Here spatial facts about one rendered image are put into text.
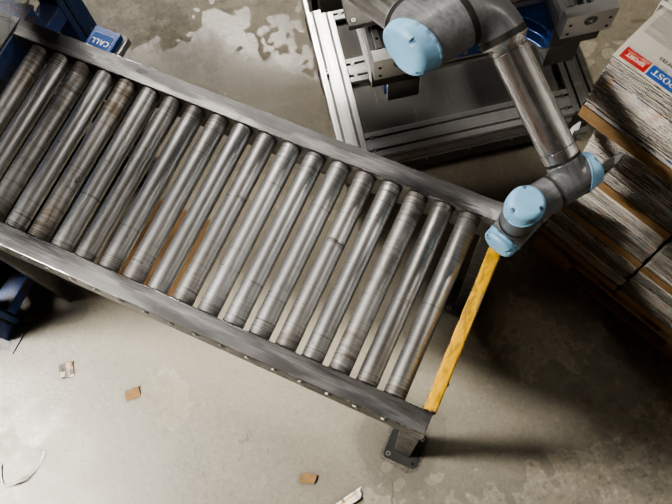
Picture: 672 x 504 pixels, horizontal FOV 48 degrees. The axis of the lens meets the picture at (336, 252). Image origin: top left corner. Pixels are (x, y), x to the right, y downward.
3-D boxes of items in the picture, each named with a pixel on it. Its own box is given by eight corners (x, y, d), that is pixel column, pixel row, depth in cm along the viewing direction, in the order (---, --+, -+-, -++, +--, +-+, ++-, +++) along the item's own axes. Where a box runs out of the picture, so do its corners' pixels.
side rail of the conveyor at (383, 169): (509, 224, 183) (517, 206, 172) (501, 244, 182) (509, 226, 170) (42, 43, 207) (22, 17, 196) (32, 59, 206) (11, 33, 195)
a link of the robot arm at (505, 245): (513, 252, 156) (507, 264, 164) (548, 215, 158) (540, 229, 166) (484, 227, 158) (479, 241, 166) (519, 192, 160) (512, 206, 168)
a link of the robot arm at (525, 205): (545, 167, 150) (534, 188, 160) (498, 195, 149) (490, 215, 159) (569, 198, 148) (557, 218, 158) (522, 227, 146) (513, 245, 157)
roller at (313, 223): (353, 170, 182) (352, 161, 178) (267, 347, 170) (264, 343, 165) (334, 163, 183) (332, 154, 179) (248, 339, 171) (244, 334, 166)
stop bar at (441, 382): (509, 235, 170) (511, 232, 168) (436, 416, 158) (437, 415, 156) (495, 230, 170) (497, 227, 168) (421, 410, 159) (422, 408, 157)
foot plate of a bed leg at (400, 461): (434, 433, 235) (434, 433, 234) (416, 477, 231) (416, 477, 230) (394, 415, 237) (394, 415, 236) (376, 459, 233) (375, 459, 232)
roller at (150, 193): (210, 114, 190) (205, 104, 185) (118, 281, 177) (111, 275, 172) (192, 108, 190) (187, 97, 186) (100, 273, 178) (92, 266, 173)
